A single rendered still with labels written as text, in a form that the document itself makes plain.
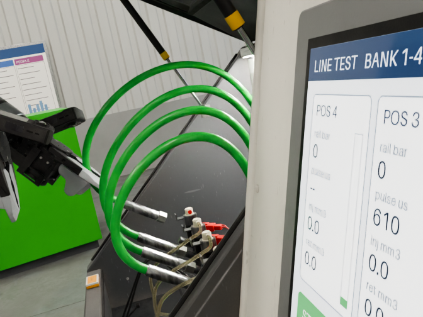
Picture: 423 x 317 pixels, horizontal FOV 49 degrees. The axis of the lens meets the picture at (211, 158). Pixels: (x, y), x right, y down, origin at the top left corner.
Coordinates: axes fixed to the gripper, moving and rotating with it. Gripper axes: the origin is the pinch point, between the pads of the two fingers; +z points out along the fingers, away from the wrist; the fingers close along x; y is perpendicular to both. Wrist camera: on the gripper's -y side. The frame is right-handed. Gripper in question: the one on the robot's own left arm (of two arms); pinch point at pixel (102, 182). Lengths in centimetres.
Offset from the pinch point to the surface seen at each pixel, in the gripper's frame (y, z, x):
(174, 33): -142, -181, -635
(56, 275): 137, -46, -285
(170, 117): -17.4, 6.0, 15.2
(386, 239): -18, 29, 58
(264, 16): -32.5, 11.5, 36.2
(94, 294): 26.0, 9.7, -19.2
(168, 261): 2.2, 19.1, 11.4
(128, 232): 3.5, 10.2, 5.8
